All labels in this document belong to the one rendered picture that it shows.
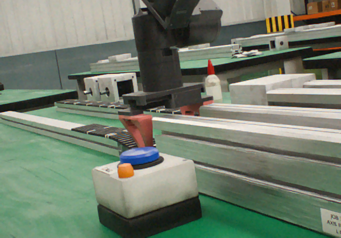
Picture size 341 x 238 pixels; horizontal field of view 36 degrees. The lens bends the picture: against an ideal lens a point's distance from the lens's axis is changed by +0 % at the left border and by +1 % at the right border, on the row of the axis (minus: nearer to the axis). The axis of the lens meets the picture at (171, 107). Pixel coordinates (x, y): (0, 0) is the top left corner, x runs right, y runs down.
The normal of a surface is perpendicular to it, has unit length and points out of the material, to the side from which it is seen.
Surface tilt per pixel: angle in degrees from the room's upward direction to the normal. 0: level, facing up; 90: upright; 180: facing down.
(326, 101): 90
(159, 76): 90
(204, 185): 90
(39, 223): 0
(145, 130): 111
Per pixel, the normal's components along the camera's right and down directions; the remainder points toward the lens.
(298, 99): -0.86, 0.19
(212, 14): 0.50, 0.71
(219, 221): -0.14, -0.98
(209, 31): 0.58, 0.36
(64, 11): 0.51, 0.04
